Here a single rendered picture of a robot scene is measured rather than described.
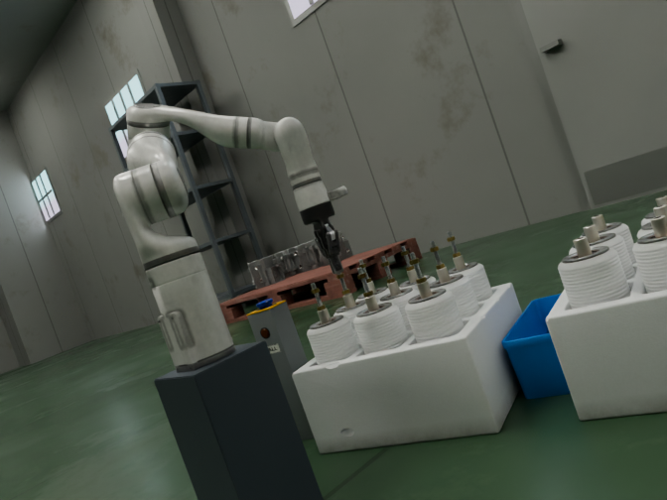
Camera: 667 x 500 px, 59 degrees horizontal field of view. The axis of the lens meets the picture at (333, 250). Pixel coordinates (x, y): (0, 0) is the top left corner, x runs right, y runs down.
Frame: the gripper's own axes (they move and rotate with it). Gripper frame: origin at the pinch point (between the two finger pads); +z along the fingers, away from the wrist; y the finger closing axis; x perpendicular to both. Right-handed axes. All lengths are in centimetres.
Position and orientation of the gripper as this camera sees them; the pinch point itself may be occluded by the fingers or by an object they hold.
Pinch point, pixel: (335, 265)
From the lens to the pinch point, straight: 133.5
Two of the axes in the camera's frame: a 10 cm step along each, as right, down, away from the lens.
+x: 9.0, -3.3, 2.7
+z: 3.3, 9.4, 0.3
